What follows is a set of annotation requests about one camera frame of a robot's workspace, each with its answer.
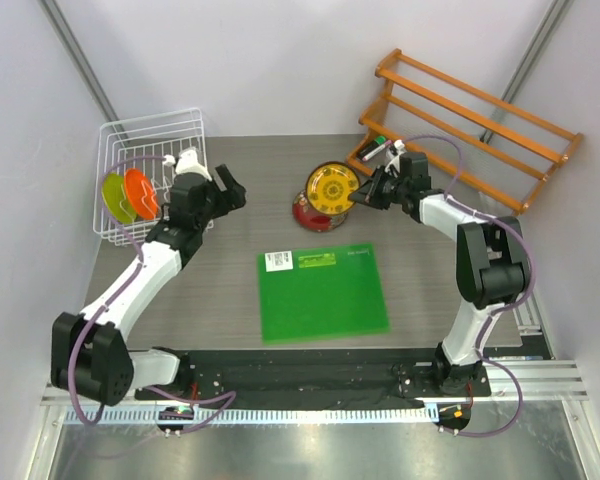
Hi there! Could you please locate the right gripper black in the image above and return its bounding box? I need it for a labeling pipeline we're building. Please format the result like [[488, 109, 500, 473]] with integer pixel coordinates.
[[349, 166, 407, 211]]

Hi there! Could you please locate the yellow patterned plate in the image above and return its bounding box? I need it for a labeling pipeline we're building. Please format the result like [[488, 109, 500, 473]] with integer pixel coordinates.
[[305, 162, 361, 216]]

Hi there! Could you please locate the red floral plate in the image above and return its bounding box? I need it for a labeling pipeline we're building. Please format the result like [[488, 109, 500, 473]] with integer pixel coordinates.
[[292, 190, 348, 233]]

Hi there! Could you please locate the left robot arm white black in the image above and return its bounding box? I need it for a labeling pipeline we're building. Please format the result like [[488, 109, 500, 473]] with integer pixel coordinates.
[[50, 159, 246, 406]]

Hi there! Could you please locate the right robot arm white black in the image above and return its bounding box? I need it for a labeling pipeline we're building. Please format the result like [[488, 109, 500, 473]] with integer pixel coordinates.
[[348, 152, 534, 396]]

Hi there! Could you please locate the orange wooden shelf rack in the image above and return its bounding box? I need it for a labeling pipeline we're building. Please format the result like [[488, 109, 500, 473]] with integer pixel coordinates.
[[346, 48, 584, 215]]

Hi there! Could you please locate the green capped marker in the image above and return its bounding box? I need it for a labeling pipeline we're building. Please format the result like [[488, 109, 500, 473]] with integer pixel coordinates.
[[356, 136, 391, 162]]

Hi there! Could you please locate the orange plate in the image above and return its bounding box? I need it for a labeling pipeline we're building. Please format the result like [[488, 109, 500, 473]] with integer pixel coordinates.
[[124, 168, 159, 220]]

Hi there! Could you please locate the green cutting mat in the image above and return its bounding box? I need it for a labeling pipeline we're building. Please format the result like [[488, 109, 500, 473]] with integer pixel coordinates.
[[257, 243, 390, 344]]

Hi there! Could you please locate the lime green plate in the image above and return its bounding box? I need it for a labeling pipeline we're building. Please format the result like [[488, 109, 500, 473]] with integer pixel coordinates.
[[101, 173, 137, 225]]

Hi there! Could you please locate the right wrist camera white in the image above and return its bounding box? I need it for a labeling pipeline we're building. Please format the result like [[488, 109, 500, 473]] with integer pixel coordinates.
[[384, 140, 406, 176]]

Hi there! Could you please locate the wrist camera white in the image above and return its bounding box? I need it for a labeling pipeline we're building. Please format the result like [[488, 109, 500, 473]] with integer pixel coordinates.
[[384, 140, 406, 176], [162, 147, 212, 181]]

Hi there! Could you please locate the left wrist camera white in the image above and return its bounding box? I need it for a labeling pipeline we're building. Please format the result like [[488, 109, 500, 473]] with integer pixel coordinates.
[[162, 147, 212, 181]]

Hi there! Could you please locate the white wire dish rack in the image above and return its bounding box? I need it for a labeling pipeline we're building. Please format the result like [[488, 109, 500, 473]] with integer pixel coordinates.
[[92, 108, 207, 246]]

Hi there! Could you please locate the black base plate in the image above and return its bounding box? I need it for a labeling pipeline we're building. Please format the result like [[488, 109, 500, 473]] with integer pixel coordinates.
[[164, 348, 491, 411]]

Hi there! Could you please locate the perforated cable duct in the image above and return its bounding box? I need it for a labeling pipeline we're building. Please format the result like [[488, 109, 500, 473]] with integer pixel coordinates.
[[63, 405, 440, 425]]

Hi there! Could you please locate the aluminium rail frame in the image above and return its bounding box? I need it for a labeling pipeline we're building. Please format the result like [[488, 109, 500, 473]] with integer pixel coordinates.
[[40, 360, 590, 405]]

